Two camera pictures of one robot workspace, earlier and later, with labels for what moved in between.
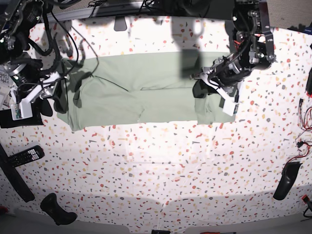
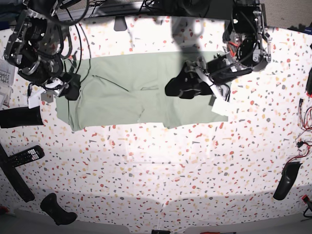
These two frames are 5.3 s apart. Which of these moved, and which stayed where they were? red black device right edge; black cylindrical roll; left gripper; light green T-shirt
Moved: left gripper
Stayed: black cylindrical roll; red black device right edge; light green T-shirt
